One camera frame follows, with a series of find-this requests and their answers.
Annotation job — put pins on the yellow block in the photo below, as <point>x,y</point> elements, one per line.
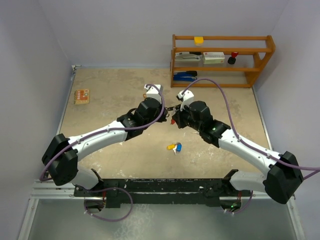
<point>198,40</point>

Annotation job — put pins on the white grey stapler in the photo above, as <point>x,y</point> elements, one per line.
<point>188,56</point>

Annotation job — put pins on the blue black stapler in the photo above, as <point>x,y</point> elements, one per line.
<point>185,76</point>

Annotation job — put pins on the aluminium rail frame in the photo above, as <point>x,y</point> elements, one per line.
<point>42,191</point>

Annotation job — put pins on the blue tag key lower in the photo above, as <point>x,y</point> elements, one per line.
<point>178,147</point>

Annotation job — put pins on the orange small notebook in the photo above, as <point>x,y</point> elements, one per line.
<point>82,96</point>

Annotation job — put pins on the yellow tag key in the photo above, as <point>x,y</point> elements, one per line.
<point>171,147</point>

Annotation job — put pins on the wooden shelf rack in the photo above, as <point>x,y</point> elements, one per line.
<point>254,54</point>

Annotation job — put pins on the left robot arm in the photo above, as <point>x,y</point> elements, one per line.
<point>63,153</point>

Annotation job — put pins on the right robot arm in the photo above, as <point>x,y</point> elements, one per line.
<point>279,175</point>

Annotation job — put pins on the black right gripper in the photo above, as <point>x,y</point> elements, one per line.
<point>178,116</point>

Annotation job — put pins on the white red box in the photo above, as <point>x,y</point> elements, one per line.
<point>213,57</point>

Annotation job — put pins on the black carabiner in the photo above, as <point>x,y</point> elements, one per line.
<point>169,110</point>

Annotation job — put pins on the black base frame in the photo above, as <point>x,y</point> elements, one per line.
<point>211,192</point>

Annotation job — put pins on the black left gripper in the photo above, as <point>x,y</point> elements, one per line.
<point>162,118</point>

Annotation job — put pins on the red black stamp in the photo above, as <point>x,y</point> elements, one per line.
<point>232,59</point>

